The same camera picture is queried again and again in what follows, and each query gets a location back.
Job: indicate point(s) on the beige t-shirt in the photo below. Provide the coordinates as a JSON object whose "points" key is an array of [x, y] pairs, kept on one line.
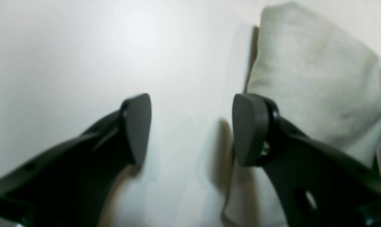
{"points": [[324, 81]]}

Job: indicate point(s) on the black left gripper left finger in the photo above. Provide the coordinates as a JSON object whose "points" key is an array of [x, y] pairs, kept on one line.
{"points": [[68, 185]]}

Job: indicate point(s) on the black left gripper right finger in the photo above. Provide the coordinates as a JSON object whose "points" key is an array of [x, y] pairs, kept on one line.
{"points": [[318, 186]]}

